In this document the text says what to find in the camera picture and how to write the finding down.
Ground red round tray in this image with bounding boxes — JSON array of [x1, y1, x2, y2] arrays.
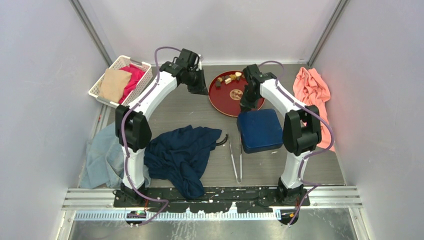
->
[[208, 70, 248, 117]]

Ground clear plastic metal tongs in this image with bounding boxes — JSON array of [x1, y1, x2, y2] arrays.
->
[[228, 132, 244, 184]]

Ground light blue cloth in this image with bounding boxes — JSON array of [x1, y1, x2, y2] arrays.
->
[[79, 120, 152, 190]]

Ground salmon pink cloth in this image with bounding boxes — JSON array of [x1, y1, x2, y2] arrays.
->
[[293, 66, 335, 153]]

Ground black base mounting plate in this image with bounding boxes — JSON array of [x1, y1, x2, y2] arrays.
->
[[112, 186, 307, 214]]

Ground blue tin lid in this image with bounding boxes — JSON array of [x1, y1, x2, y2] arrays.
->
[[236, 108, 283, 154]]

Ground black drawstring cord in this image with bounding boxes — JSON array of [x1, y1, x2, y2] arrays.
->
[[215, 133, 230, 147]]

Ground beige cloth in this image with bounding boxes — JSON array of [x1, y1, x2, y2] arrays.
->
[[98, 68, 132, 103]]

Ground pink magenta cloth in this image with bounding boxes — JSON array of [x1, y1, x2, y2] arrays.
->
[[118, 64, 145, 104]]

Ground dark blue cloth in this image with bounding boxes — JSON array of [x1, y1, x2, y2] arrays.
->
[[144, 125, 223, 200]]

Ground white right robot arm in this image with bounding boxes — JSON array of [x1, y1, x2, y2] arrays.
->
[[236, 64, 322, 206]]

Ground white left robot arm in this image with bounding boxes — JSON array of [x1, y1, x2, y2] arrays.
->
[[115, 48, 208, 207]]

